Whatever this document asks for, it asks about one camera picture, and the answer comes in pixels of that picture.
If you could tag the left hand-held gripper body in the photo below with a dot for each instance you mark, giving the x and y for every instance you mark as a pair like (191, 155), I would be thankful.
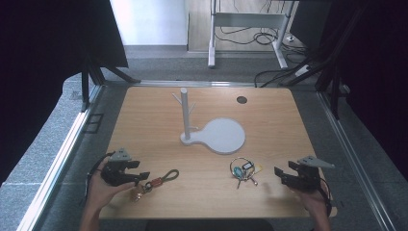
(114, 174)

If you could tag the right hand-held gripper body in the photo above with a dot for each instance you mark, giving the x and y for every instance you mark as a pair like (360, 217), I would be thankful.
(308, 178)

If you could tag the white key rack stand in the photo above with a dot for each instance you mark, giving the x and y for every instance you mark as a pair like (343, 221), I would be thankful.
(224, 134)

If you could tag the person's left hand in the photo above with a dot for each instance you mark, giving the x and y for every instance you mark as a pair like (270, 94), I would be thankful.
(99, 192)

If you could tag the person's right hand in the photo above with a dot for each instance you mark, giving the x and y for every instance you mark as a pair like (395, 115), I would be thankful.
(314, 202)

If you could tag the person's dark clothing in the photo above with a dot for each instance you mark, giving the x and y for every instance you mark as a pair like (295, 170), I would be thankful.
(208, 225)

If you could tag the dark round table grommet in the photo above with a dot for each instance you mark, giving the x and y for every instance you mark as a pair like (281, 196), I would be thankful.
(242, 99)

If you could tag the black tripod stand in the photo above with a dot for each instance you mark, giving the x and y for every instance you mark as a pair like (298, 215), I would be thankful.
(86, 83)
(335, 86)

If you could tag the white power strip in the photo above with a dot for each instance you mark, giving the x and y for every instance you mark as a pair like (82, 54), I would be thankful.
(302, 70)

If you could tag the black curtain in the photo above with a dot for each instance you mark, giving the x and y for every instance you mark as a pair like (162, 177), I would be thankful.
(378, 80)
(38, 64)

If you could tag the aluminium rail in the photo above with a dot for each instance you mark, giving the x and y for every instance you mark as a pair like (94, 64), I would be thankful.
(352, 154)
(192, 83)
(54, 170)

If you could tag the white desk frame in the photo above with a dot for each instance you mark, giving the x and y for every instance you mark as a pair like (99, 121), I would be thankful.
(247, 20)

